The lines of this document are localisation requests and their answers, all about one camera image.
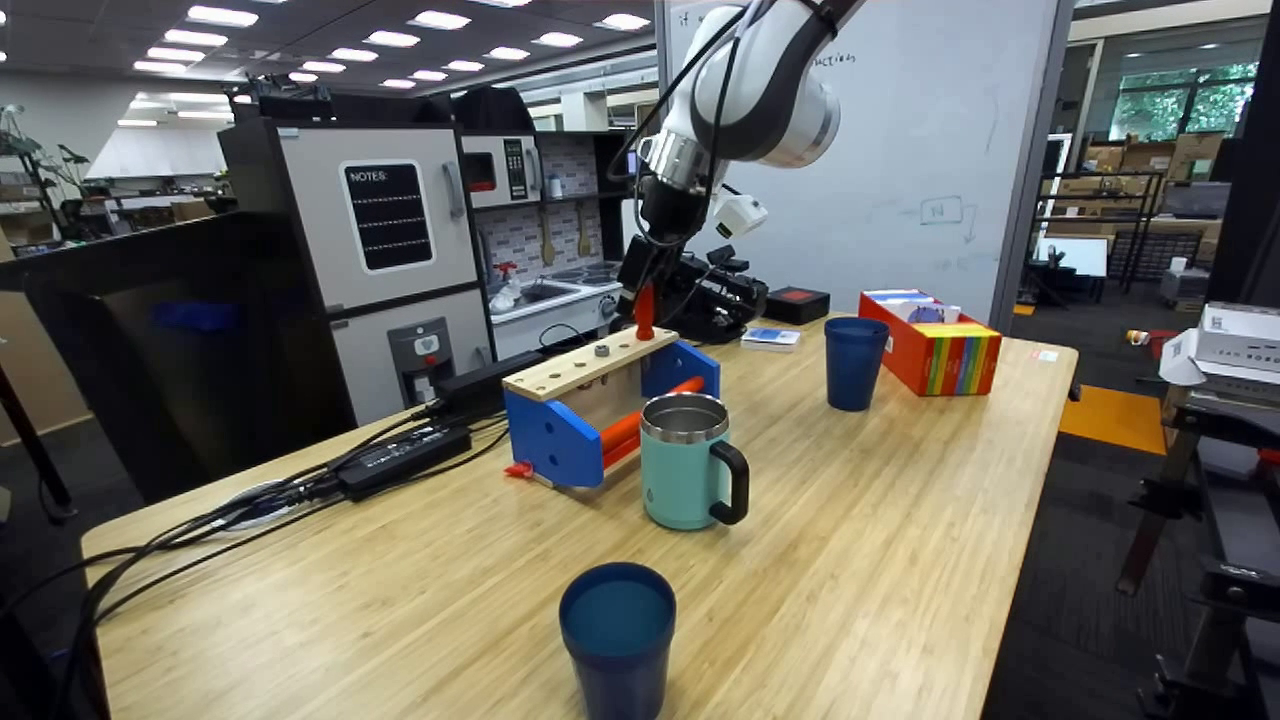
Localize black box red label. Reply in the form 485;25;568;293
764;286;832;326

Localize whiteboard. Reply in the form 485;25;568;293
655;0;1077;332

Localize black flat box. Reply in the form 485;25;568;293
434;350;547;422

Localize teal mug black handle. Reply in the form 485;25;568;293
640;393;751;532

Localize orange box rainbow stripes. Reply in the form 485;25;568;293
858;289;1003;398

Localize orange rod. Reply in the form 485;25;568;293
600;376;707;471

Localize wooden tool box blue ends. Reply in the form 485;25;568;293
503;328;722;491

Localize stack of white boxes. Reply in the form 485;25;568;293
1159;301;1280;388

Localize black pole stand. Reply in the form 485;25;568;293
0;362;78;525

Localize toy kitchen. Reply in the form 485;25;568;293
218;88;643;428

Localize shelf with cardboard boxes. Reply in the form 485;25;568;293
1038;130;1233;293

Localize black metal stand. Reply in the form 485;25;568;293
1115;384;1280;720

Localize window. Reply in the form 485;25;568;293
1108;62;1260;142

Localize dark blue plastic cup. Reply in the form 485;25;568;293
824;317;891;413
559;562;678;720

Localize black cable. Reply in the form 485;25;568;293
55;408;511;720

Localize black device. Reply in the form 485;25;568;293
660;244;770;345

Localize black power brick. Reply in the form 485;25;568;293
335;422;473;502

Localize black panel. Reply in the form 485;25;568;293
0;211;358;504

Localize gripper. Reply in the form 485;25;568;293
615;176;715;307

